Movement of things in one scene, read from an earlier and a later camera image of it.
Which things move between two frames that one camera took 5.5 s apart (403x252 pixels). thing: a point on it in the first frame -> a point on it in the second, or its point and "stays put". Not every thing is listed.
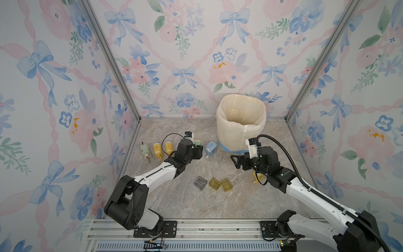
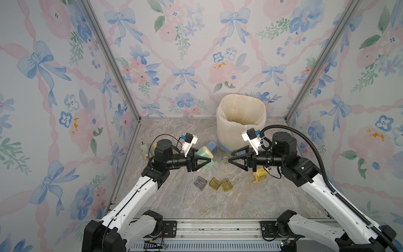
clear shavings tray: (200, 182) stays put
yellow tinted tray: (214, 184) stays put
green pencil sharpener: (197, 143) -> (204, 151)
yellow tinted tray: (226, 185) stays put
